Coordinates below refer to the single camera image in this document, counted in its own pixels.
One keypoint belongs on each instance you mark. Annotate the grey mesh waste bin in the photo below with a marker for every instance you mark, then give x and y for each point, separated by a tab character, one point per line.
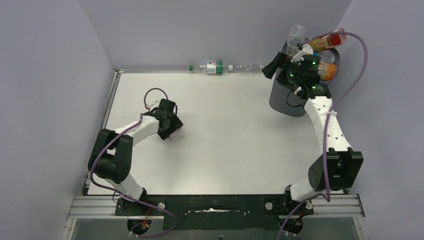
285	101

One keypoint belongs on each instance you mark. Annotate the red cap bottle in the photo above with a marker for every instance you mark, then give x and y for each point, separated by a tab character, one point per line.
176	136

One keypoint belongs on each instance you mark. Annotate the orange juice bottle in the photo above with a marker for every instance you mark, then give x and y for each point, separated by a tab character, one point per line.
327	71

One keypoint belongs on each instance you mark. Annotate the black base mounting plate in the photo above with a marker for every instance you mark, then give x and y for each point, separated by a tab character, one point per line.
269	212

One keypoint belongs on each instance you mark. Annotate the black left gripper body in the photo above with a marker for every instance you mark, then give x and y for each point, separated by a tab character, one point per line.
173	125

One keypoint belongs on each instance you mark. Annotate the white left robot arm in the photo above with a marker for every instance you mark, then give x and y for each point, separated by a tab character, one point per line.
111	159

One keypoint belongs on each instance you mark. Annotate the crushed clear bottle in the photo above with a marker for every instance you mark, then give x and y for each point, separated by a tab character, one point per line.
245	68

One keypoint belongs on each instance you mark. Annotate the crushed bottle white blue label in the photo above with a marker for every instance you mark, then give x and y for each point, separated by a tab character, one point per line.
296	37

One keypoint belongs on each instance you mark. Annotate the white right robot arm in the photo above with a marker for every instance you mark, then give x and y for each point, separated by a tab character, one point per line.
338	165

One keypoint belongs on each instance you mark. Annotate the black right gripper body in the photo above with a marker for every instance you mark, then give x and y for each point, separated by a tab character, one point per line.
289	75

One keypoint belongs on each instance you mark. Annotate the green cap bottle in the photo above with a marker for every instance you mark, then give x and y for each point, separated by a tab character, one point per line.
210	68

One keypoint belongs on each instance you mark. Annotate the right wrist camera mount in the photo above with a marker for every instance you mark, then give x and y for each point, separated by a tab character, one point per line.
306	49

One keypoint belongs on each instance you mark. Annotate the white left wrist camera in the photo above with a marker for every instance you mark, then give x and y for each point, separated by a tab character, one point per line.
154	105

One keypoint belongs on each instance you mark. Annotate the amber tea bottle red label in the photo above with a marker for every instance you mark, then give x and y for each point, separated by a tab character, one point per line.
329	41

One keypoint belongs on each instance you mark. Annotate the aluminium frame rail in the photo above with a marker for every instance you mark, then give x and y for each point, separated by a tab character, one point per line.
92	207

